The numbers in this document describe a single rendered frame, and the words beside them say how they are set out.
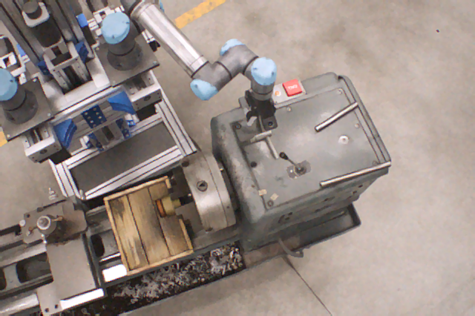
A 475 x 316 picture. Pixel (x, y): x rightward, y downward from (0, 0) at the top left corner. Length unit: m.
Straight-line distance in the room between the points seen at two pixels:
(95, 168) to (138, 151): 0.29
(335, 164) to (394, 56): 1.99
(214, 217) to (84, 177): 1.35
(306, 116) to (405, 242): 1.54
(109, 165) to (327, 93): 1.53
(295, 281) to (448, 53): 2.11
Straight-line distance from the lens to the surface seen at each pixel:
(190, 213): 1.73
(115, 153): 2.84
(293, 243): 2.30
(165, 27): 1.37
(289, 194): 1.60
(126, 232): 1.99
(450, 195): 3.25
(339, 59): 3.40
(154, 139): 2.82
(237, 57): 1.38
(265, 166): 1.63
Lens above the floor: 2.79
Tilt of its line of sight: 70 degrees down
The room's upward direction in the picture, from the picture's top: 2 degrees clockwise
